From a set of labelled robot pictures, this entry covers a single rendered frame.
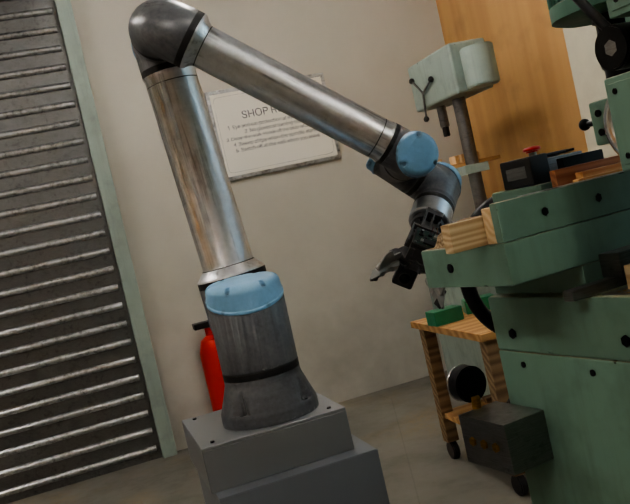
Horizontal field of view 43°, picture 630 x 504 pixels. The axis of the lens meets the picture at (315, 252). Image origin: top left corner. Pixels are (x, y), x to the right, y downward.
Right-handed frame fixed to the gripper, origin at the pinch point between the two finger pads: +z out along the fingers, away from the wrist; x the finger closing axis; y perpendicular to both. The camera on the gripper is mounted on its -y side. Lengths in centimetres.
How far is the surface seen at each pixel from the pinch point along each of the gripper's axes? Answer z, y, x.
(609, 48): 7, 68, 9
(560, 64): -218, -64, 40
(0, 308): -82, -204, -156
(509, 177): -5.0, 33.4, 7.6
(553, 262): 24, 45, 14
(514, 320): 20.1, 27.1, 14.9
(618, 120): 16, 65, 12
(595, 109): -6, 51, 14
